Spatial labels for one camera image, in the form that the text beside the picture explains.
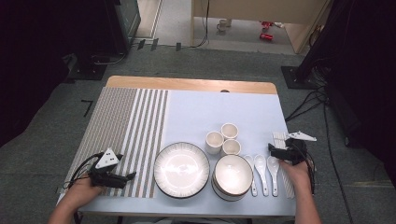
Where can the white ceramic spoon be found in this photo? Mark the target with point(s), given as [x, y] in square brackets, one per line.
[250, 161]
[260, 163]
[273, 165]

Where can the person's left hand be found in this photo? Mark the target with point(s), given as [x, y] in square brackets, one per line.
[84, 191]

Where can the dark curtain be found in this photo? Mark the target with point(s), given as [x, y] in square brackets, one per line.
[31, 62]
[373, 77]

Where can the black tape corner mark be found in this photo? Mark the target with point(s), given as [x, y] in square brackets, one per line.
[90, 105]

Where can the person's right hand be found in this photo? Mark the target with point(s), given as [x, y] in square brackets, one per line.
[299, 177]

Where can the black stand base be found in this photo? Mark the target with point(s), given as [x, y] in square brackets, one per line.
[88, 71]

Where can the striped woven placemat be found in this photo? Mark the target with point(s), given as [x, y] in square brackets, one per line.
[118, 102]

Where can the beige wooden partition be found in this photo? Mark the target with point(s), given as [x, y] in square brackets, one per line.
[249, 9]

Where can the black metal stand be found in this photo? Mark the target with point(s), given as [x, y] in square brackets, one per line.
[299, 77]

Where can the beige mug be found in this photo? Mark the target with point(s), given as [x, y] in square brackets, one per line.
[222, 25]

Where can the white paper scrap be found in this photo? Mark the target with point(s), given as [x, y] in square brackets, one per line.
[278, 25]

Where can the black tape strip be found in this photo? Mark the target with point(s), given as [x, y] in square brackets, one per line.
[154, 44]
[141, 44]
[178, 46]

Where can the dark table grommet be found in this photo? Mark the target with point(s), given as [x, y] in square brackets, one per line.
[224, 91]

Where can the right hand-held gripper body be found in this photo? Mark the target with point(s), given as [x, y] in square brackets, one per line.
[294, 152]

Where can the white plate with dark rim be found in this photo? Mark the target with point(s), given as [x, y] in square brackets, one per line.
[181, 171]

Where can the row of white chopsticks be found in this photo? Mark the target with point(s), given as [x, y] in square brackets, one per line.
[278, 138]

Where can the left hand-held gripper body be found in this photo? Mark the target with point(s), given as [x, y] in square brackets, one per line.
[106, 179]

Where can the red can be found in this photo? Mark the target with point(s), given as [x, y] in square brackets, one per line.
[266, 36]
[266, 24]

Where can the white ceramic cup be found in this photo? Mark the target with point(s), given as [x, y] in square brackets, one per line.
[214, 141]
[232, 146]
[229, 130]

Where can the dark cabinet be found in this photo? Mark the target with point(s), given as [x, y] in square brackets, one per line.
[127, 21]

